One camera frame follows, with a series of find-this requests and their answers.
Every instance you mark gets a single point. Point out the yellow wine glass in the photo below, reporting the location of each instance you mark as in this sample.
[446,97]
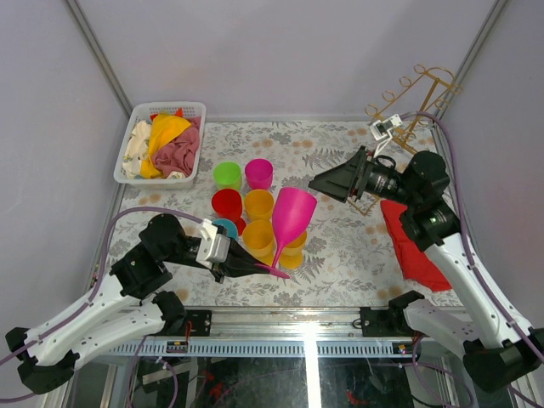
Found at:
[259,240]
[259,205]
[292,254]

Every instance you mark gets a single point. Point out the teal plastic wine glass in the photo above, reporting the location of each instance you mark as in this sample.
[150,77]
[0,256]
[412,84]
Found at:
[229,227]

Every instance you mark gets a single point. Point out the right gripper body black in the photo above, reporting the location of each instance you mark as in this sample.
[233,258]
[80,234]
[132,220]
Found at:
[364,172]

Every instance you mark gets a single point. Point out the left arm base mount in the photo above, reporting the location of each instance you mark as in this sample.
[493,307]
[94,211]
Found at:
[187,321]

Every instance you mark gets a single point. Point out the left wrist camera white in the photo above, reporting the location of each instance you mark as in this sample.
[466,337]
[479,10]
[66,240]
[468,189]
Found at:
[208,233]

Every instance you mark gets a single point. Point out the gold wire glass rack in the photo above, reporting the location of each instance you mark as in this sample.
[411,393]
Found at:
[425,88]

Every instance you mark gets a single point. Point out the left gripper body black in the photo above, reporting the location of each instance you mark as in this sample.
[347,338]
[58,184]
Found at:
[217,271]

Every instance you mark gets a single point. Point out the red folded cloth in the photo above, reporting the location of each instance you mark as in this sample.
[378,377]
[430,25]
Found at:
[414,264]

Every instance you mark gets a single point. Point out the red plastic wine glass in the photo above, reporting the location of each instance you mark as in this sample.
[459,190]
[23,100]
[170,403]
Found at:
[227,203]

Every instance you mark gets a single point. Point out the aluminium front rail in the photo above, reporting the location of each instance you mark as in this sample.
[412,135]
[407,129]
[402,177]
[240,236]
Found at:
[279,323]

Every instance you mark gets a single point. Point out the slotted grey cable duct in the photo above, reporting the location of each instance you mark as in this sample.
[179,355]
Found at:
[359,348]

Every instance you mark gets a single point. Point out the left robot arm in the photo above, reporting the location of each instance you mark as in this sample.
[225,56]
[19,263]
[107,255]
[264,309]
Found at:
[127,302]

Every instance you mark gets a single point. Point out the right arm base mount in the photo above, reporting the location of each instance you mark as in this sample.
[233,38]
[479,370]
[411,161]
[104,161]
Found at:
[382,319]

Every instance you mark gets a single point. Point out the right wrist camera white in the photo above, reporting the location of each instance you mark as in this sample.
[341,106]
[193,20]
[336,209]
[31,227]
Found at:
[382,132]

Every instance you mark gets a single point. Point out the yellow cloth in basket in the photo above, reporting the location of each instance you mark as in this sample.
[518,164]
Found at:
[165,129]

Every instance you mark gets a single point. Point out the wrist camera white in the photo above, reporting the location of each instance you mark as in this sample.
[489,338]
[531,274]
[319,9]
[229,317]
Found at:
[382,132]
[208,233]

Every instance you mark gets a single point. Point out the white plastic basket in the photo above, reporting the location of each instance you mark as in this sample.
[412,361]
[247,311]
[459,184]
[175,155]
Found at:
[147,112]

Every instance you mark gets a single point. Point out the cream floral cloth in basket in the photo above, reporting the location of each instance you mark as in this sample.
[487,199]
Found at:
[137,150]

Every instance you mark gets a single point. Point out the magenta plastic wine glass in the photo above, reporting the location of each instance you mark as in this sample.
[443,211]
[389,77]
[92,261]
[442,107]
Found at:
[259,174]

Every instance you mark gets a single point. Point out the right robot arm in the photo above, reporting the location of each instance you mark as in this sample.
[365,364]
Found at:
[499,345]

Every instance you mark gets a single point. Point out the green plastic wine glass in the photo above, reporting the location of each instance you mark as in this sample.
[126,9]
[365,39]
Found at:
[227,175]

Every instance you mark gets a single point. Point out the pink cloth in basket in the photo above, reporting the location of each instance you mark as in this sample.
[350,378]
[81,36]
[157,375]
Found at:
[176,158]

